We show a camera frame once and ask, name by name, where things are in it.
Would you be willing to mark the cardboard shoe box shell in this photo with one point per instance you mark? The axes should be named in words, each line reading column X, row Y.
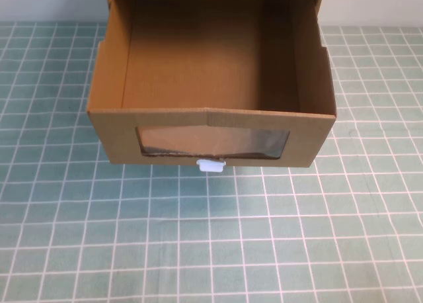
column 319, row 22

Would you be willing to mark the green checked tablecloth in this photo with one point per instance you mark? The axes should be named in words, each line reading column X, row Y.
column 211, row 237

